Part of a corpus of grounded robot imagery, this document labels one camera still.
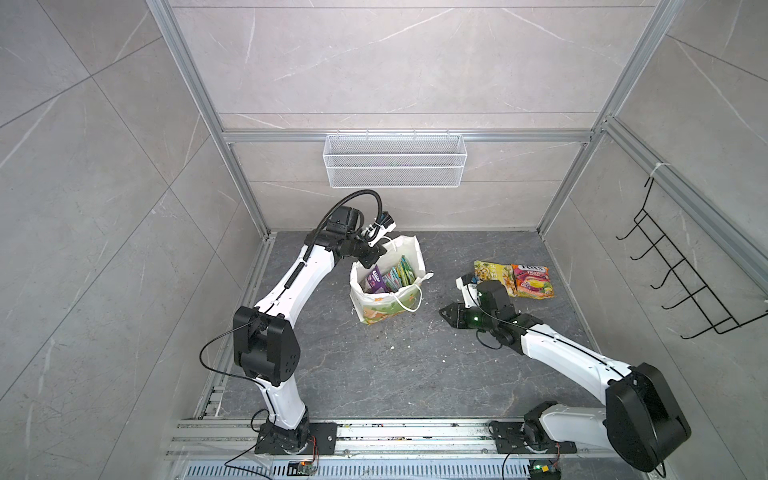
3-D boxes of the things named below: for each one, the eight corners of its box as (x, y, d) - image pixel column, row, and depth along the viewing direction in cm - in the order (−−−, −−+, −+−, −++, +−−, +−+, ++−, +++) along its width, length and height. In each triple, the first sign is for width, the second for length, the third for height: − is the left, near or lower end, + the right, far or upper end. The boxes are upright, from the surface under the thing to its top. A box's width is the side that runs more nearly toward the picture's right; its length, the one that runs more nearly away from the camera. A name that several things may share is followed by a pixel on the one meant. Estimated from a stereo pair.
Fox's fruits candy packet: (515, 299, 103) (519, 293, 100) (510, 269, 111) (513, 263, 108) (551, 302, 102) (556, 297, 99) (543, 272, 110) (547, 266, 107)
